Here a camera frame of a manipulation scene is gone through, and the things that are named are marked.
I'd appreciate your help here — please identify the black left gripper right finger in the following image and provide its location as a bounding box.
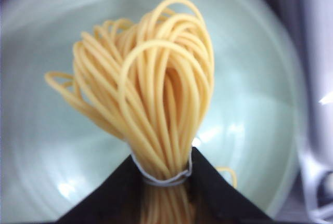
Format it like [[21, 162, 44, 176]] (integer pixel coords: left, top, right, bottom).
[[182, 148, 273, 223]]

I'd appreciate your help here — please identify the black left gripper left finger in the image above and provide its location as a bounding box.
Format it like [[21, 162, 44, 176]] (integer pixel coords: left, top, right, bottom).
[[56, 156, 143, 223]]

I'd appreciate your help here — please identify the pale green plate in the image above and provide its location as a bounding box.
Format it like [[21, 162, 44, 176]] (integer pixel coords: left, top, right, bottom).
[[1, 0, 305, 223]]

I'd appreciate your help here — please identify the yellow vermicelli noodle bundle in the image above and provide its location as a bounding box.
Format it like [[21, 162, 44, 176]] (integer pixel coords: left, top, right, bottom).
[[44, 0, 214, 223]]

